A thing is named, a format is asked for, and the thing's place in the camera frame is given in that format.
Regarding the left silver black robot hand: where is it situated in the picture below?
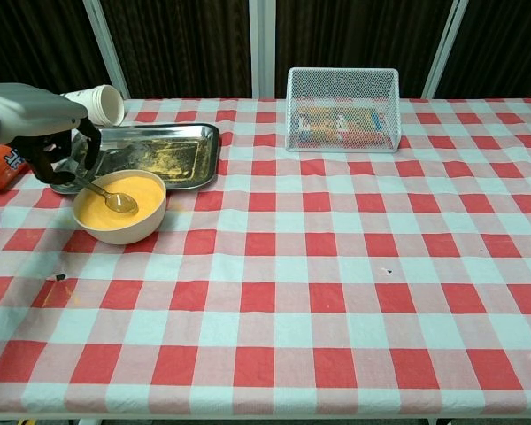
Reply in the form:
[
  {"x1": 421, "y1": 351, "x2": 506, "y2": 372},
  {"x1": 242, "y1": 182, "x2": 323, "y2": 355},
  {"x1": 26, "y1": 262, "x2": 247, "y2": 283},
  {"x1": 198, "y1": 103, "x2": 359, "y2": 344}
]
[{"x1": 0, "y1": 82, "x2": 103, "y2": 186}]

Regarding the metal spoon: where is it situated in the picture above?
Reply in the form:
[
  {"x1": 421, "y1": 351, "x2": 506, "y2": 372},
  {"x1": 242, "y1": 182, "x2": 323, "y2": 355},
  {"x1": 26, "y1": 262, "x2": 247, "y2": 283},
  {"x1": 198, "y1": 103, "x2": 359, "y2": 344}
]
[{"x1": 73, "y1": 174, "x2": 140, "y2": 217}]

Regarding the yellow batter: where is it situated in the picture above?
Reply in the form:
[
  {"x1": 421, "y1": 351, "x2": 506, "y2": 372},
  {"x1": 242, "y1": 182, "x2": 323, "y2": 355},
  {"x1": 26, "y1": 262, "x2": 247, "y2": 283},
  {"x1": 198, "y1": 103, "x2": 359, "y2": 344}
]
[{"x1": 76, "y1": 173, "x2": 165, "y2": 231}]

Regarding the white bowl of orange liquid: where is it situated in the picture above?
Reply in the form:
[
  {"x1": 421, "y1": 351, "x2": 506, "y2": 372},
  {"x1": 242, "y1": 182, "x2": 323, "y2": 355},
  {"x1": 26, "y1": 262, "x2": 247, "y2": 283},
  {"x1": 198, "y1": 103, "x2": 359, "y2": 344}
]
[{"x1": 72, "y1": 169, "x2": 167, "y2": 246}]

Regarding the orange drink can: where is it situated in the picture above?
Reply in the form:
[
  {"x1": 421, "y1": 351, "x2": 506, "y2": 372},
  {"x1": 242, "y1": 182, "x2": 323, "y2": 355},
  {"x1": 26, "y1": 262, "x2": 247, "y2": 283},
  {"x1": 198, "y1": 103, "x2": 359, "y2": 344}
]
[{"x1": 0, "y1": 143, "x2": 31, "y2": 195}]

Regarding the dark ribbed partition panel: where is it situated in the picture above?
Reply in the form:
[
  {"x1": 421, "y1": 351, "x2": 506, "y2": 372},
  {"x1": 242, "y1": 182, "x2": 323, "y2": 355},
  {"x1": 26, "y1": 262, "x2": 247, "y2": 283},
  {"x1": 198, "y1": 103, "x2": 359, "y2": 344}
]
[
  {"x1": 437, "y1": 0, "x2": 531, "y2": 99},
  {"x1": 97, "y1": 0, "x2": 253, "y2": 99},
  {"x1": 273, "y1": 0, "x2": 452, "y2": 99},
  {"x1": 0, "y1": 0, "x2": 116, "y2": 101}
]

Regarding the stainless steel rectangular tray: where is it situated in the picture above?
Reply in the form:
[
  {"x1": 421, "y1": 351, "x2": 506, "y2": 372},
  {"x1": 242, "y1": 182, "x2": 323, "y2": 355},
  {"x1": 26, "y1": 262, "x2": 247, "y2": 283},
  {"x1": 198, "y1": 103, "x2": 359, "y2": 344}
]
[{"x1": 49, "y1": 122, "x2": 221, "y2": 195}]

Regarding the colourful flat package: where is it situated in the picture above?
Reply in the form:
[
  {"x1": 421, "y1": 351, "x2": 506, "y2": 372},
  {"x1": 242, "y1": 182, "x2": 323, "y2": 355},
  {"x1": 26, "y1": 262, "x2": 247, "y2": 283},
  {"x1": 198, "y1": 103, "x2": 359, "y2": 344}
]
[{"x1": 296, "y1": 105, "x2": 389, "y2": 143}]

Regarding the red white checked tablecloth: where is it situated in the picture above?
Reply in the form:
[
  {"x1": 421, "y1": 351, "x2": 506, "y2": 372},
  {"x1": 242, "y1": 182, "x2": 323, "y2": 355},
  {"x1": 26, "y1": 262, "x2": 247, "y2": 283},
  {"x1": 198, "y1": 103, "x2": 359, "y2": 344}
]
[{"x1": 0, "y1": 97, "x2": 531, "y2": 420}]

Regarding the white partition frame post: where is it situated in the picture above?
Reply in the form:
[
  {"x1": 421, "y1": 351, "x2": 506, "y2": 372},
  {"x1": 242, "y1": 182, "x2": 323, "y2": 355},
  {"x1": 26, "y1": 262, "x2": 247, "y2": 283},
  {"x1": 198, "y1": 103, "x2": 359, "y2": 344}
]
[
  {"x1": 249, "y1": 0, "x2": 277, "y2": 99},
  {"x1": 422, "y1": 0, "x2": 469, "y2": 99},
  {"x1": 82, "y1": 0, "x2": 132, "y2": 101}
]

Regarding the white wire mesh basket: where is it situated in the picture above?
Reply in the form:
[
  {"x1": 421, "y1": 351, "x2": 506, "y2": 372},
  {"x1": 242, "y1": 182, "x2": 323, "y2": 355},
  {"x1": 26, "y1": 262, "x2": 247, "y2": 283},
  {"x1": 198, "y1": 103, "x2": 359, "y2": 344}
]
[{"x1": 285, "y1": 66, "x2": 402, "y2": 154}]

